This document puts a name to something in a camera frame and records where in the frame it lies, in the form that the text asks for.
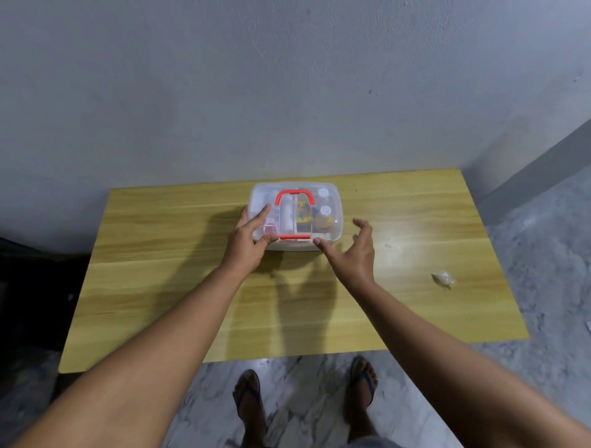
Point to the person's left hand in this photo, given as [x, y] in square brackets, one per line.
[244, 251]

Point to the person's right hand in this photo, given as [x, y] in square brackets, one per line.
[355, 265]

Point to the red white tape roll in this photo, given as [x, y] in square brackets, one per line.
[269, 229]

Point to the yellow medicine bottle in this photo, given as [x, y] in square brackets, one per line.
[323, 220]

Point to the long printed white bandage roll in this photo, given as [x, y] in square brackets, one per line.
[288, 217]

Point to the white first aid box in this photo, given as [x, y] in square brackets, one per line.
[332, 203]

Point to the green yellow medicine box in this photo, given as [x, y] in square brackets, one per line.
[304, 214]

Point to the white medicine bottle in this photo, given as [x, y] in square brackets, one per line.
[323, 196]

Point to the person's right forearm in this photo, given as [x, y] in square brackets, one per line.
[461, 369]

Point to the person's left forearm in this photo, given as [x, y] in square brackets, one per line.
[138, 364]

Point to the person's right foot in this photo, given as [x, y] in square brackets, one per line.
[360, 406]

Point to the person's foot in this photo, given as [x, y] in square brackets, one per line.
[360, 406]
[251, 415]

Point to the person's left foot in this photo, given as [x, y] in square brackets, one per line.
[251, 415]

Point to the crumpled clear plastic wrap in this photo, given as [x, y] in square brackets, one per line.
[444, 278]

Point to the dark right flip-flop sandal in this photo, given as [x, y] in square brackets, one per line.
[369, 383]

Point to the dark flip-flop sandal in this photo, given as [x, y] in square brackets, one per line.
[369, 383]
[244, 392]

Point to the dark left flip-flop sandal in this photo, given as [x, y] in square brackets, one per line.
[244, 392]

